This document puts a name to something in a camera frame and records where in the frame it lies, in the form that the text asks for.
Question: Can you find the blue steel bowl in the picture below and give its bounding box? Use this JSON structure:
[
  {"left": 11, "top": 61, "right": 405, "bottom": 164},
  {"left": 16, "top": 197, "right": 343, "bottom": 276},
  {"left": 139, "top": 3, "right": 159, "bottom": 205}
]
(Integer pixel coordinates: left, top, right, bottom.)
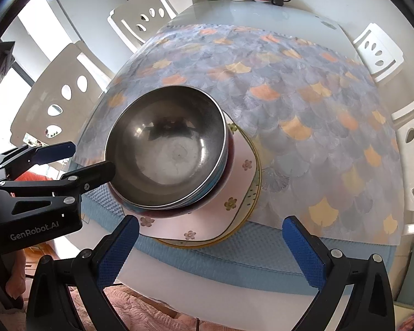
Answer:
[{"left": 104, "top": 87, "right": 228, "bottom": 211}]

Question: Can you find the pink dotted bowl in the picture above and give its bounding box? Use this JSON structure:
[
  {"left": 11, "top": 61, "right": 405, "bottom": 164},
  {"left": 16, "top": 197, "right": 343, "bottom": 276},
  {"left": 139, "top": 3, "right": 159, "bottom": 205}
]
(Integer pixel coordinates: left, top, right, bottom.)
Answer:
[{"left": 107, "top": 124, "right": 237, "bottom": 219}]

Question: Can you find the person's left hand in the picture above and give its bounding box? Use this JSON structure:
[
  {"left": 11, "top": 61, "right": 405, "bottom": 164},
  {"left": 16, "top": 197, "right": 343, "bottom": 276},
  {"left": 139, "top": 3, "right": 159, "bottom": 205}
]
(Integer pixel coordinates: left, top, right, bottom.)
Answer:
[{"left": 5, "top": 250, "right": 32, "bottom": 300}]

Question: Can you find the white refrigerator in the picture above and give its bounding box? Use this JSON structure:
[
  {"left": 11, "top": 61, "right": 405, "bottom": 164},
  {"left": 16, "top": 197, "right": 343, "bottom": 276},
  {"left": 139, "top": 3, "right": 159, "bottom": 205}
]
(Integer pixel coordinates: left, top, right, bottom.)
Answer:
[{"left": 43, "top": 0, "right": 132, "bottom": 47}]

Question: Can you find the round leaf print plate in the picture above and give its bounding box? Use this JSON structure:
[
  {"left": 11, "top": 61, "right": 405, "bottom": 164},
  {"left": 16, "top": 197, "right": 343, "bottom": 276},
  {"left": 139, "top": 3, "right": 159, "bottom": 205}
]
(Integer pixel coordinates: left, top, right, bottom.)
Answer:
[{"left": 155, "top": 129, "right": 264, "bottom": 249}]

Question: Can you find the blue waffle table mat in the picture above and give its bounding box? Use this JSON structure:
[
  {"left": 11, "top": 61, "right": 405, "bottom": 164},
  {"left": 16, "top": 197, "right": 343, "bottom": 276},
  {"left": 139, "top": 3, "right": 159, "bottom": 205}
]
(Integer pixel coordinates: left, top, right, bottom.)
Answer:
[{"left": 79, "top": 193, "right": 397, "bottom": 297}]

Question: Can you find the pink quilted garment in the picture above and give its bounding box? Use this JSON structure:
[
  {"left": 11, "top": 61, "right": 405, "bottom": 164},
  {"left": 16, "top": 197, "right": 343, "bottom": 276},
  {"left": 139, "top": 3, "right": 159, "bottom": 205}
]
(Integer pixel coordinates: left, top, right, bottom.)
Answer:
[{"left": 65, "top": 277, "right": 208, "bottom": 331}]

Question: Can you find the large hexagonal forest print plate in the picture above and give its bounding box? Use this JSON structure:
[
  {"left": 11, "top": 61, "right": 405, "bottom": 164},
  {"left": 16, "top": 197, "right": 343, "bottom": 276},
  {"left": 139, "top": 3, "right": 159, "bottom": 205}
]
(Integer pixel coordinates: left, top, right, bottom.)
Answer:
[{"left": 122, "top": 115, "right": 263, "bottom": 241}]

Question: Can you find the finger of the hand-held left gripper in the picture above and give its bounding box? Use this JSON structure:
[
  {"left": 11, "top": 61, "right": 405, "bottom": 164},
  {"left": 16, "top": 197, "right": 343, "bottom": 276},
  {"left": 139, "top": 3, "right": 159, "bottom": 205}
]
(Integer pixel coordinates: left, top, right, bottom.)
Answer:
[
  {"left": 0, "top": 141, "right": 76, "bottom": 180},
  {"left": 0, "top": 161, "right": 116, "bottom": 205}
]

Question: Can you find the grey leaf pattern tablecloth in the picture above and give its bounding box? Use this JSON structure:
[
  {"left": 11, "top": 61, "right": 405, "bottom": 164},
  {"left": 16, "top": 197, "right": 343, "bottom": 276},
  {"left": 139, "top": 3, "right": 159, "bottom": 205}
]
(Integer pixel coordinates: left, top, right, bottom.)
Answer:
[{"left": 72, "top": 23, "right": 401, "bottom": 245}]

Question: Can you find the white chair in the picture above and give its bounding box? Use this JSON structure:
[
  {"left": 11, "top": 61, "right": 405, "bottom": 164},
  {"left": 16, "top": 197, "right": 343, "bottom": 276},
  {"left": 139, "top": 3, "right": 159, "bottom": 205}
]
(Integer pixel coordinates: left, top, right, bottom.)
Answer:
[
  {"left": 10, "top": 41, "right": 113, "bottom": 145},
  {"left": 391, "top": 95, "right": 414, "bottom": 238},
  {"left": 107, "top": 0, "right": 178, "bottom": 52},
  {"left": 352, "top": 23, "right": 404, "bottom": 83}
]

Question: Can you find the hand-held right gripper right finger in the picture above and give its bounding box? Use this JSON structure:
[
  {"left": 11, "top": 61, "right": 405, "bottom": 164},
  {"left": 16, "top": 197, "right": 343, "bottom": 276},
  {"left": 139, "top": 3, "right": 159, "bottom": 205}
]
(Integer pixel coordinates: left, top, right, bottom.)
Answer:
[{"left": 282, "top": 215, "right": 396, "bottom": 331}]

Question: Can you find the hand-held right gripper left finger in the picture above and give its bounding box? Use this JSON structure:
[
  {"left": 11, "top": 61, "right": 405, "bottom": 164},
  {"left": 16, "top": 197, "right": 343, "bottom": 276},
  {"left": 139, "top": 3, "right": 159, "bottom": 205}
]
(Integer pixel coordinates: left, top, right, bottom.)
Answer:
[{"left": 26, "top": 215, "right": 140, "bottom": 331}]

